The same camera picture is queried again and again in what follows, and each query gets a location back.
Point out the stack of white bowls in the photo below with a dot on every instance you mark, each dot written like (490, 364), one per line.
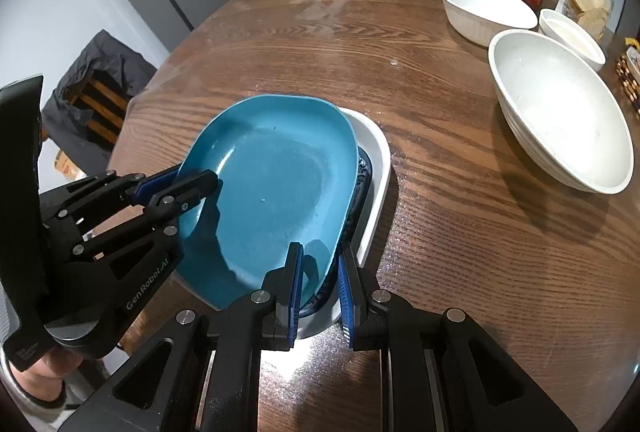
(560, 111)

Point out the yellow snack packet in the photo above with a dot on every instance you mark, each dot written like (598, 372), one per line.
(632, 42)

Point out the small thick-rimmed white bowl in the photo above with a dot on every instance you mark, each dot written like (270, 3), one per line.
(570, 36)

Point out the wooden slatted chair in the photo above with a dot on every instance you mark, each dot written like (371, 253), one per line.
(100, 106)

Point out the chair with dark cloth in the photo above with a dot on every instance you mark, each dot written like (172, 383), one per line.
(100, 56)

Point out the dark blue patterned plate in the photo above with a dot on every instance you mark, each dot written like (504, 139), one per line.
(364, 171)

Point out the person's left hand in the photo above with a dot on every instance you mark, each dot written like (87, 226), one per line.
(45, 372)

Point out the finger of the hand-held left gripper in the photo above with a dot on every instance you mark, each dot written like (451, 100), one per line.
(155, 184)
(195, 189)

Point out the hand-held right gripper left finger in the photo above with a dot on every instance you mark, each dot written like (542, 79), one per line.
(296, 297)

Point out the white ribbed bowl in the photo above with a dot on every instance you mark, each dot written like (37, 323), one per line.
(480, 1)

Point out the small cardboard box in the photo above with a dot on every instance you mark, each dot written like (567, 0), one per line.
(67, 164)

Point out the person's left forearm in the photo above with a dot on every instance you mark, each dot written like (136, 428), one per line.
(9, 319)

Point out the wooden bead trivet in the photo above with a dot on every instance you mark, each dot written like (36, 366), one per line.
(627, 84)

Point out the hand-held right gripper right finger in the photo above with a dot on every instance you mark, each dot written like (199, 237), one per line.
(347, 307)

